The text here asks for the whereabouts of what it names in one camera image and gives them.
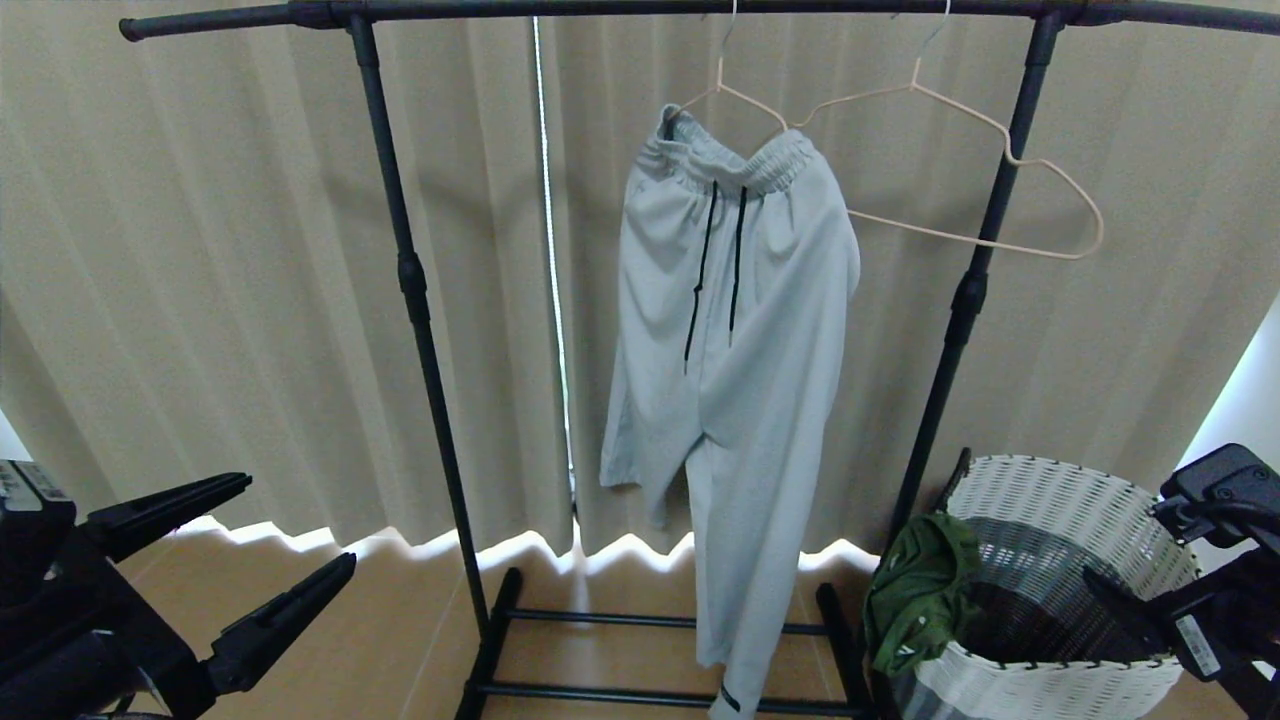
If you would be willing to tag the green shirt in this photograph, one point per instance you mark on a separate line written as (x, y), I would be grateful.
(920, 590)

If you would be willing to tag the beige curtain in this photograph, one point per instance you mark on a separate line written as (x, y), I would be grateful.
(250, 300)

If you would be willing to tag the pale grey shorts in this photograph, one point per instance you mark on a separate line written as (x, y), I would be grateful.
(770, 400)

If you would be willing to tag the white laundry basket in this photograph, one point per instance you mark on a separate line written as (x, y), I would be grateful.
(1050, 500)

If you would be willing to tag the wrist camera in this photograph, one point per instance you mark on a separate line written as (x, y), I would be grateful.
(1220, 490)
(30, 520)

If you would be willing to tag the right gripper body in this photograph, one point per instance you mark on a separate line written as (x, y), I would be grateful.
(1245, 620)

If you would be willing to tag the pink clothes hanger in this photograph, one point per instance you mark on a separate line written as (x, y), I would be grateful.
(740, 97)
(1060, 175)

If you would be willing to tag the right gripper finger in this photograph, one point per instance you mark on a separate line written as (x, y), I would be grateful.
(1135, 605)

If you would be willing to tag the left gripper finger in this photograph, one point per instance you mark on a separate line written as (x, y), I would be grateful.
(160, 510)
(280, 620)

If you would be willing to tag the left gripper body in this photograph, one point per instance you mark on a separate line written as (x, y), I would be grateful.
(100, 640)

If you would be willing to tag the black clothes rack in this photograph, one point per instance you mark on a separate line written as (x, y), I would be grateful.
(412, 280)

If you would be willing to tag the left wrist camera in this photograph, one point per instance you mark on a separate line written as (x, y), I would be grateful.
(30, 520)

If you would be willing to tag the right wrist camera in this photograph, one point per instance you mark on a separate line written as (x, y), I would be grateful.
(1220, 490)

